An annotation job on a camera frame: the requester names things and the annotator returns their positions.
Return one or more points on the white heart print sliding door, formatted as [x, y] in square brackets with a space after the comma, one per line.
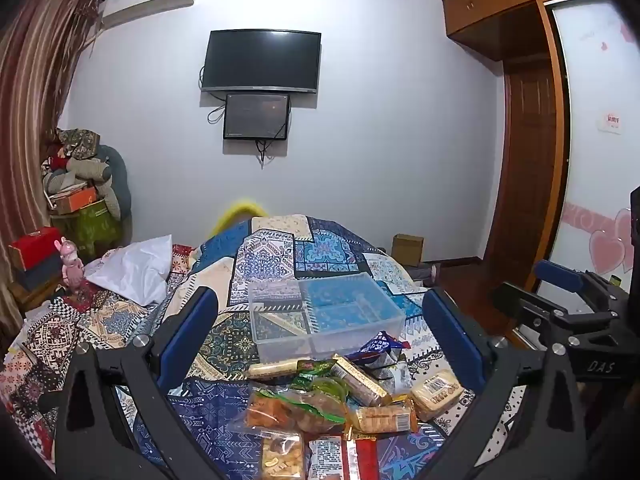
[595, 170]

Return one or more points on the orange snack clear packet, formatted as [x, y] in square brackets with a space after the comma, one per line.
[292, 410]

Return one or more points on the red beige patchwork bedsheet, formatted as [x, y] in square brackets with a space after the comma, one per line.
[55, 340]

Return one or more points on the blue grey cushion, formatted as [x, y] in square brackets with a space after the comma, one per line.
[119, 180]

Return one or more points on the yellow biscuit packet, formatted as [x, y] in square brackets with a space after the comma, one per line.
[380, 417]

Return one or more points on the white red snack packet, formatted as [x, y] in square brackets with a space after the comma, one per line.
[326, 457]

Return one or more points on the striped brown curtain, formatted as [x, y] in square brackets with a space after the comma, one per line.
[35, 100]

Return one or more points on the brown wooden door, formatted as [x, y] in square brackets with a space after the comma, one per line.
[527, 160]

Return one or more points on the grey stuffed toy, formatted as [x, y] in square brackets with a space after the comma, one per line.
[87, 170]

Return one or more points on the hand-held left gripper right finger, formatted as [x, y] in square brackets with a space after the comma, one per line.
[452, 331]

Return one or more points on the nut snack clear packet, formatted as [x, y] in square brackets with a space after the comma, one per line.
[282, 456]

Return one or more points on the white air conditioner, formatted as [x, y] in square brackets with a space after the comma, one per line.
[150, 2]

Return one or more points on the red patterned cushion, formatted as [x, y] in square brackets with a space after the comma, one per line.
[181, 256]

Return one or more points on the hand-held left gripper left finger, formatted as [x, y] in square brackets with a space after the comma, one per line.
[192, 331]

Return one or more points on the small cardboard box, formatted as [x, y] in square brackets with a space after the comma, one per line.
[407, 249]

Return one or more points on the brown biscuit roll packet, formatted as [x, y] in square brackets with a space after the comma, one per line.
[361, 385]

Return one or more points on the orange box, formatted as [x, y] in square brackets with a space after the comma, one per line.
[75, 199]

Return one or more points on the white pillow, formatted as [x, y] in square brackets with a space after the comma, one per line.
[132, 270]

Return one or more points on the long pale cracker packet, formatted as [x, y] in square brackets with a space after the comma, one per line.
[272, 369]

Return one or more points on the dark patterned cloth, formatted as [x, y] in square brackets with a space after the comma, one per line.
[80, 140]

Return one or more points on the blue patchwork quilt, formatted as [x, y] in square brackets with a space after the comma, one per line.
[280, 260]

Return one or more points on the black wall television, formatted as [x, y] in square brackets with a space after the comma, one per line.
[260, 60]

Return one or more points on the pale cake packet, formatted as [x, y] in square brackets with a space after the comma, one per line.
[436, 392]

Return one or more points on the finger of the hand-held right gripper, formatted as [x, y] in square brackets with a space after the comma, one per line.
[520, 305]
[555, 273]

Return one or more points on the red white door sticker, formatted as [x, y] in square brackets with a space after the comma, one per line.
[611, 122]

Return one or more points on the clear plastic storage container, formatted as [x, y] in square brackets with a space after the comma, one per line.
[327, 317]

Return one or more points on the red box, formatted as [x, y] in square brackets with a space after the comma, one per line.
[35, 246]

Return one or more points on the small black wall monitor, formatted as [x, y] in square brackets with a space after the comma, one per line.
[256, 116]

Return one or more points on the pink toy rabbit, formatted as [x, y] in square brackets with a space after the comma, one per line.
[71, 265]

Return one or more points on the wooden overhead cabinet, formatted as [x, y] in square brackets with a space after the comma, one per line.
[492, 5]

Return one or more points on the yellow fuzzy object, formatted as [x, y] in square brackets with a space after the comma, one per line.
[240, 212]

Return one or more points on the dark grey box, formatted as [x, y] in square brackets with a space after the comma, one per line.
[42, 272]

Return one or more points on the blue white snack bag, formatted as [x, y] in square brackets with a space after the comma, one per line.
[382, 349]

